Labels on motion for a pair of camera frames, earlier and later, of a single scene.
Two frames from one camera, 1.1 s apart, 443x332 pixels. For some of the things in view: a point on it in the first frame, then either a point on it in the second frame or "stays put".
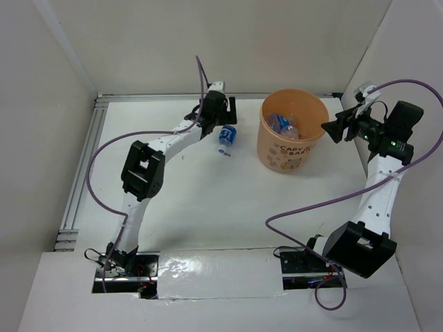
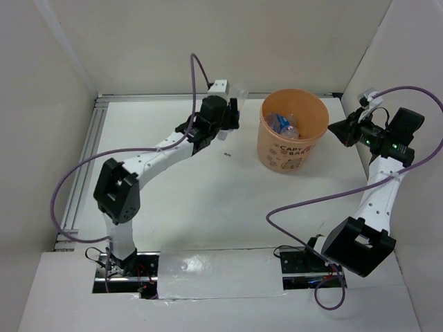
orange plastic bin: x=289 y=127 stays put
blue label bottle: x=227 y=135 → x=235 y=90
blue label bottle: x=285 y=125 stays put
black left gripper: x=229 y=117 stays put
